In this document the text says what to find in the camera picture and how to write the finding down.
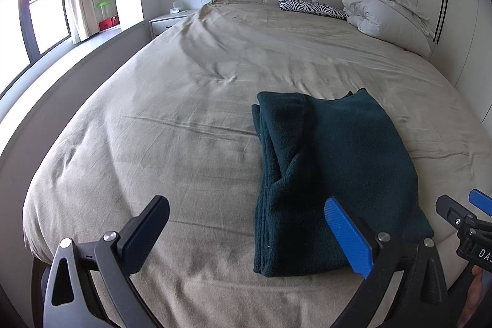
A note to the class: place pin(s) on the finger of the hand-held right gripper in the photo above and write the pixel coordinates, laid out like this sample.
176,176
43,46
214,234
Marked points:
481,199
447,207

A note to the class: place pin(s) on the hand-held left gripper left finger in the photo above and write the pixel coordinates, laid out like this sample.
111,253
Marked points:
148,232

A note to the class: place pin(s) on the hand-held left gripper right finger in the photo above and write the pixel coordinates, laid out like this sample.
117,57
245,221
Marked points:
348,240

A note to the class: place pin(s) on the dark green towel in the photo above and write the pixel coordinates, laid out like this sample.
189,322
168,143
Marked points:
338,159

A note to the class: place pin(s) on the person's right hand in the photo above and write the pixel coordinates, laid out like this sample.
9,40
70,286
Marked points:
473,293

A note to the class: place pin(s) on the bed with beige sheet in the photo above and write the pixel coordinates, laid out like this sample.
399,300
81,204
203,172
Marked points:
192,113

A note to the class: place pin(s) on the white wardrobe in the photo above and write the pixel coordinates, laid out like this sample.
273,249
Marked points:
461,5

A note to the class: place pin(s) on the white folded duvet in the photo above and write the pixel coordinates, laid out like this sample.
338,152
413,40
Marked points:
388,16

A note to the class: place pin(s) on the white nightstand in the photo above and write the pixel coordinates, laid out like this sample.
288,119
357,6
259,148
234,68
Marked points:
169,22

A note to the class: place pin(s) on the red box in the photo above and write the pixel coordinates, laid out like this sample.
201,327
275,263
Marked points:
108,23

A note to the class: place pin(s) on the tissue box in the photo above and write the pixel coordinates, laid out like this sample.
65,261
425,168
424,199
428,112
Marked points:
176,9

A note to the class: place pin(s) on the green lidded container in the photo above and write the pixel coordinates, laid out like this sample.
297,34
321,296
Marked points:
103,10

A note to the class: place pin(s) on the zebra print pillow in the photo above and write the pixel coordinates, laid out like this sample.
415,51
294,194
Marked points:
311,8

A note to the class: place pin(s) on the black framed window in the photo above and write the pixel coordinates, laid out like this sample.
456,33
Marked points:
42,16

